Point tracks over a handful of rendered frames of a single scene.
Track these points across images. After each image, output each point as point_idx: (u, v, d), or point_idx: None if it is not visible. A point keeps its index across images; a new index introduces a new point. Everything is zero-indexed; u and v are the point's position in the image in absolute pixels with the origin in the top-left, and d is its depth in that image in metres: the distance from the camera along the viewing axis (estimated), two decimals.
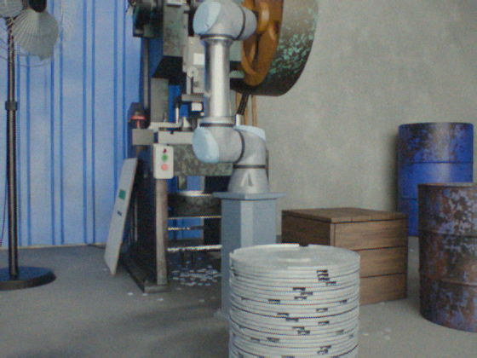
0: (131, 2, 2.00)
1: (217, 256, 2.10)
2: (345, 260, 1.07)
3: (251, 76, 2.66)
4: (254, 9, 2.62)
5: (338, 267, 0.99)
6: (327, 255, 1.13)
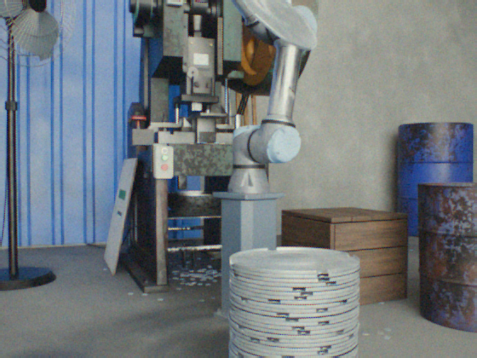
0: None
1: (217, 256, 2.10)
2: (301, 42, 1.25)
3: None
4: None
5: (289, 43, 1.18)
6: (296, 27, 1.29)
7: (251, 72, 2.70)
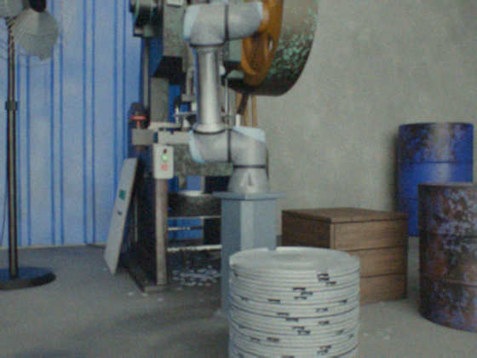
0: None
1: (217, 256, 2.10)
2: None
3: (274, 47, 2.39)
4: None
5: (176, 117, 2.43)
6: (190, 115, 2.32)
7: (247, 68, 2.77)
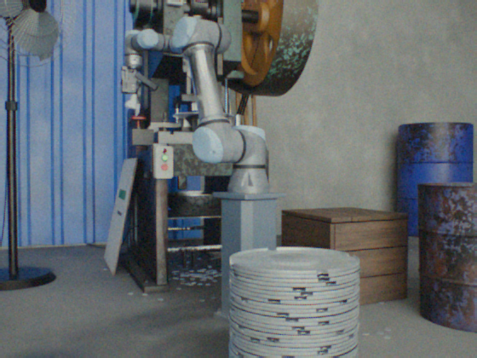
0: (122, 89, 2.12)
1: (217, 256, 2.10)
2: None
3: (274, 47, 2.39)
4: None
5: (189, 112, 2.24)
6: None
7: (247, 68, 2.77)
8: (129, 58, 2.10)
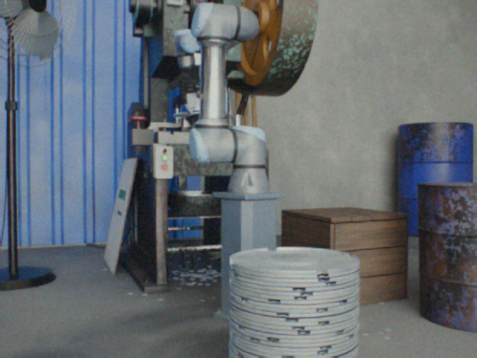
0: None
1: (217, 256, 2.10)
2: None
3: (240, 65, 2.82)
4: (256, 6, 2.59)
5: None
6: None
7: None
8: None
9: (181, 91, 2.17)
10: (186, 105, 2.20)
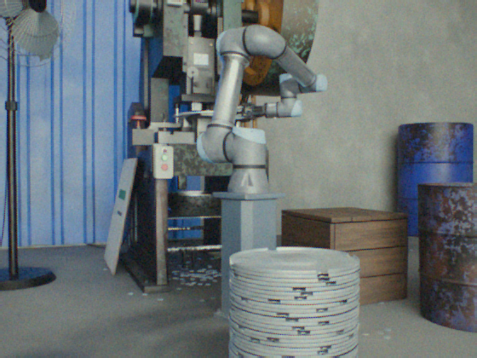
0: (244, 112, 2.25)
1: (217, 256, 2.10)
2: None
3: None
4: None
5: None
6: None
7: None
8: (273, 116, 2.24)
9: (247, 103, 2.31)
10: None
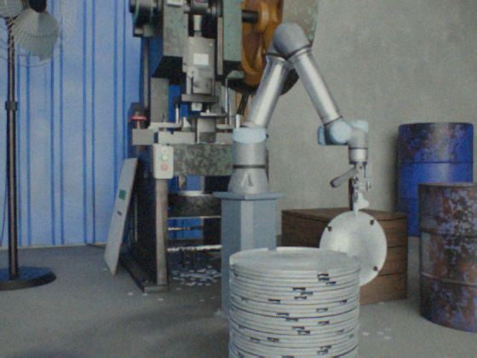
0: None
1: (217, 256, 2.10)
2: None
3: (263, 70, 2.52)
4: None
5: None
6: None
7: (241, 51, 2.85)
8: None
9: (354, 187, 1.85)
10: (356, 204, 1.85)
